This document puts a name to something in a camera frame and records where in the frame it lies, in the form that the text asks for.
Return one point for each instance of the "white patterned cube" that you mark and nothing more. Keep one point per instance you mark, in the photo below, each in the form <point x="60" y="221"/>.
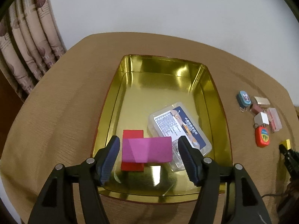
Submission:
<point x="261" y="119"/>

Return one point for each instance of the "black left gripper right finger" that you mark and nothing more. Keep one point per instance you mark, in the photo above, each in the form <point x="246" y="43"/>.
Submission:
<point x="242" y="200"/>

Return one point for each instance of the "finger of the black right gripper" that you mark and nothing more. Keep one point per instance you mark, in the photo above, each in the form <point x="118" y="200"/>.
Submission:
<point x="287" y="156"/>

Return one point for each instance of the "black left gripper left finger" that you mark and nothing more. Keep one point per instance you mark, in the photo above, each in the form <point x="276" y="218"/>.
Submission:
<point x="56" y="201"/>

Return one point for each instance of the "red tape measure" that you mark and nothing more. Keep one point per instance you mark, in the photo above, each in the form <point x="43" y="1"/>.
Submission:
<point x="262" y="137"/>

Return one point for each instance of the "silver metallic rectangular case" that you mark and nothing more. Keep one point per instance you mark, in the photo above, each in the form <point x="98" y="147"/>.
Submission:
<point x="261" y="101"/>

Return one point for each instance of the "brown tablecloth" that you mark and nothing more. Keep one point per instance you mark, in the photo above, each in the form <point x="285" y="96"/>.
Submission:
<point x="58" y="121"/>

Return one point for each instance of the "clear box with red insert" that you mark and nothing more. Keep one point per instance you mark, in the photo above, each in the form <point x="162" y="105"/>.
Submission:
<point x="274" y="120"/>

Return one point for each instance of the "patterned beige curtain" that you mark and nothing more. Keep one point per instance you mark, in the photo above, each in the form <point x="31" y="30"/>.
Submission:
<point x="30" y="43"/>

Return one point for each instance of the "dark wooden door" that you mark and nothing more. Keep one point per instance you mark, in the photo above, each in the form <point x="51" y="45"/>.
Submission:
<point x="10" y="104"/>

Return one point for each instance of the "pink lipstick tube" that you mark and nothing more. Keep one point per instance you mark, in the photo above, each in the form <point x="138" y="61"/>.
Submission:
<point x="255" y="109"/>

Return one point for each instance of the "teal small tape measure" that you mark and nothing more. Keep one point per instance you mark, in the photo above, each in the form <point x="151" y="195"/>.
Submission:
<point x="243" y="99"/>

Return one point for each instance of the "clear box with blue label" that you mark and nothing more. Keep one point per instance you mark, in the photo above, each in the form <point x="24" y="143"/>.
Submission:
<point x="175" y="121"/>

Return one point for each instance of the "gold toffee tin box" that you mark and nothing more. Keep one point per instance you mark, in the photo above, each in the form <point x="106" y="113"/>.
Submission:
<point x="162" y="97"/>

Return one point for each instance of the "red flat block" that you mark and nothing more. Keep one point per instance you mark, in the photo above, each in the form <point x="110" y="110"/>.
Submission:
<point x="131" y="166"/>

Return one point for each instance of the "pink rectangular block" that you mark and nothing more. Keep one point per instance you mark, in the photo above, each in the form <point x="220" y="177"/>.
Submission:
<point x="147" y="150"/>

